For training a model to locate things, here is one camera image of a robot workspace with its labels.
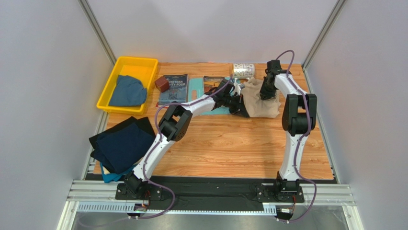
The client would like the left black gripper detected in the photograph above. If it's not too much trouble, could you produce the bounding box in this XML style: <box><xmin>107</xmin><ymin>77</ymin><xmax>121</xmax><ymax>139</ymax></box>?
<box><xmin>223</xmin><ymin>93</ymin><xmax>250</xmax><ymax>119</ymax></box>

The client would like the beige t shirt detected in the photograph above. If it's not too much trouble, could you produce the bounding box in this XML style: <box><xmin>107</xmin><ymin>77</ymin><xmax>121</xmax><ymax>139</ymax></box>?
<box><xmin>241</xmin><ymin>77</ymin><xmax>281</xmax><ymax>118</ymax></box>

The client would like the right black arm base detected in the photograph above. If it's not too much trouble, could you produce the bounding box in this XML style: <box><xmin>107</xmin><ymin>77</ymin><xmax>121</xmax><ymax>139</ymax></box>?
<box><xmin>255</xmin><ymin>181</ymin><xmax>305</xmax><ymax>203</ymax></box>

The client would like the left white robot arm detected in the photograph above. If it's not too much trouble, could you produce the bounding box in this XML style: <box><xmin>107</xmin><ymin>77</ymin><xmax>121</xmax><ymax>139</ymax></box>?
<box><xmin>125</xmin><ymin>78</ymin><xmax>245</xmax><ymax>197</ymax></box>

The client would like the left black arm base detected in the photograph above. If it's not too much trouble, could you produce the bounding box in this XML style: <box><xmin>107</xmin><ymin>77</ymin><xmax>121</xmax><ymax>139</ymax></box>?
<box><xmin>115</xmin><ymin>183</ymin><xmax>162</xmax><ymax>200</ymax></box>

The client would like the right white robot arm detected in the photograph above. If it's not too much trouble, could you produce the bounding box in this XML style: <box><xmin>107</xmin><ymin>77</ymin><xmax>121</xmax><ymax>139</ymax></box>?
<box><xmin>260</xmin><ymin>60</ymin><xmax>317</xmax><ymax>195</ymax></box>

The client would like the white mug yellow inside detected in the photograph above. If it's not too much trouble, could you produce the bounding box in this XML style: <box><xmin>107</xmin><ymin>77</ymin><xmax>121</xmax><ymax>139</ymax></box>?
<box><xmin>232</xmin><ymin>63</ymin><xmax>255</xmax><ymax>79</ymax></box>

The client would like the dark orange cover book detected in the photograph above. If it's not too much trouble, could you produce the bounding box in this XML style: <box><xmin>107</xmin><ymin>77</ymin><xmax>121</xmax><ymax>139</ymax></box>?
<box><xmin>203</xmin><ymin>76</ymin><xmax>225</xmax><ymax>93</ymax></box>

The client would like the teal cutting board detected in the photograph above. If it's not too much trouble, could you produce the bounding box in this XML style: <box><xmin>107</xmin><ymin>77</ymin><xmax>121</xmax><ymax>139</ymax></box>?
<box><xmin>185</xmin><ymin>78</ymin><xmax>237</xmax><ymax>117</ymax></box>

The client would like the nineteen eighty-four book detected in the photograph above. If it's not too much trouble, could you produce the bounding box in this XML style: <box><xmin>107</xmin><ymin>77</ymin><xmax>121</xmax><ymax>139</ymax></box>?
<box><xmin>156</xmin><ymin>74</ymin><xmax>188</xmax><ymax>107</ymax></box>

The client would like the brown wooden cube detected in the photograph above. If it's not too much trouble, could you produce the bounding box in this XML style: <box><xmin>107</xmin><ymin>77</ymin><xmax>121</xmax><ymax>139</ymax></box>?
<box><xmin>155</xmin><ymin>76</ymin><xmax>170</xmax><ymax>92</ymax></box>

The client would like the black table edge strip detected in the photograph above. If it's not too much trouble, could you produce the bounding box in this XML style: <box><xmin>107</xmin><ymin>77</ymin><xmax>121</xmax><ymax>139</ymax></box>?
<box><xmin>84</xmin><ymin>173</ymin><xmax>338</xmax><ymax>212</ymax></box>

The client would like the yellow plastic bin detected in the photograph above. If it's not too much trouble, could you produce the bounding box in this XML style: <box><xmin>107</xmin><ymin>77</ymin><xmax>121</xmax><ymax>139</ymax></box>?
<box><xmin>96</xmin><ymin>56</ymin><xmax>159</xmax><ymax>115</ymax></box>

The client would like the blue shirt in bin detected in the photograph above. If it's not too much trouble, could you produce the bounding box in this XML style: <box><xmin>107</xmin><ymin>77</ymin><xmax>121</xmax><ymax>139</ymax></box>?
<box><xmin>109</xmin><ymin>75</ymin><xmax>147</xmax><ymax>107</ymax></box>

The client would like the navy folded shirt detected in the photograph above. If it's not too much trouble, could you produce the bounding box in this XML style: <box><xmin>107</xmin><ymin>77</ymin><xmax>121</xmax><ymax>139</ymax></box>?
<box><xmin>92</xmin><ymin>124</ymin><xmax>155</xmax><ymax>174</ymax></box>

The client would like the teal folded shirt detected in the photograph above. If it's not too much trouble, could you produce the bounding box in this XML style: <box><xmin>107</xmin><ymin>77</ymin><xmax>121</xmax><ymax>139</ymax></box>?
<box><xmin>99</xmin><ymin>162</ymin><xmax>135</xmax><ymax>183</ymax></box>

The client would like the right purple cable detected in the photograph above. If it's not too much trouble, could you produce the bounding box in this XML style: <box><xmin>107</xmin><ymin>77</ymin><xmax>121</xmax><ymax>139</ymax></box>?
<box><xmin>274</xmin><ymin>49</ymin><xmax>317</xmax><ymax>223</ymax></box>

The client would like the purple cable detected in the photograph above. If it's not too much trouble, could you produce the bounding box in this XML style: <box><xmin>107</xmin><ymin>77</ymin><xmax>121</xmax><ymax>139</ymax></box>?
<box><xmin>75</xmin><ymin>75</ymin><xmax>235</xmax><ymax>220</ymax></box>
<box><xmin>274</xmin><ymin>49</ymin><xmax>317</xmax><ymax>223</ymax></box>

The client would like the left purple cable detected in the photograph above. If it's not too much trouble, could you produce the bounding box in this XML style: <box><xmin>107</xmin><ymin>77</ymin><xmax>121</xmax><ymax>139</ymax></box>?
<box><xmin>75</xmin><ymin>75</ymin><xmax>235</xmax><ymax>220</ymax></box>

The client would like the aluminium rail frame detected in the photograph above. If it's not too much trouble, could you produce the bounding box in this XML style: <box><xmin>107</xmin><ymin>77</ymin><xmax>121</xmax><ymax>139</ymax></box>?
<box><xmin>57</xmin><ymin>174</ymin><xmax>363</xmax><ymax>230</ymax></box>

